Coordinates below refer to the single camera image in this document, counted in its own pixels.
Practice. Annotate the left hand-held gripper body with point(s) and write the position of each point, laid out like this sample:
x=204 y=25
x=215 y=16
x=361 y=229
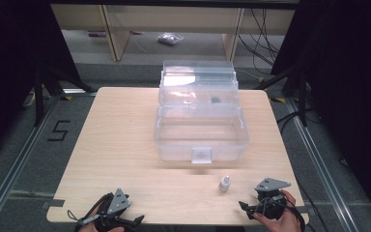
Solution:
x=118 y=202

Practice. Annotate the person's right hand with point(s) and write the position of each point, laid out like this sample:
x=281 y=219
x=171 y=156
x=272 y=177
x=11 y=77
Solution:
x=285 y=222

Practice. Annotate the small white dropper bottle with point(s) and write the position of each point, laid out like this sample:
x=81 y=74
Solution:
x=224 y=185

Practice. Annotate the pink flat item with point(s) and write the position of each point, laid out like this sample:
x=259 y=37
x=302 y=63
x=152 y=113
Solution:
x=96 y=33

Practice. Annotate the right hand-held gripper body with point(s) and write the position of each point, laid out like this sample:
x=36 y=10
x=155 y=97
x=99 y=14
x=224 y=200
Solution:
x=270 y=185

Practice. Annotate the clear plastic bag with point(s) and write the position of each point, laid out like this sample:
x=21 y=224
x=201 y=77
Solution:
x=170 y=38

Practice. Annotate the black metal stand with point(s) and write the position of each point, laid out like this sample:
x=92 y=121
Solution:
x=302 y=96
x=39 y=96

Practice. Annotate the black curtain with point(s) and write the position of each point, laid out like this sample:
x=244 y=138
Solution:
x=13 y=64
x=351 y=80

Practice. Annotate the small dark item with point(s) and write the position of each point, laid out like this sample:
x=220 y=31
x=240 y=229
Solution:
x=215 y=99

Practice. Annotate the person's left hand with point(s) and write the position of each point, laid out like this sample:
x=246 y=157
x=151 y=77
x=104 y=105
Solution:
x=86 y=228

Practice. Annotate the clear plastic storage box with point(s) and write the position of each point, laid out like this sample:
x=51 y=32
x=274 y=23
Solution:
x=203 y=151

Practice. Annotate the beige wooden desk frame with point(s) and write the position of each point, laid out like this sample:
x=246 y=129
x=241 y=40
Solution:
x=119 y=35

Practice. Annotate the metal floor rail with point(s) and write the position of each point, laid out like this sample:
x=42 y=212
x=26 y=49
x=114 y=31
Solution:
x=322 y=167
x=16 y=167

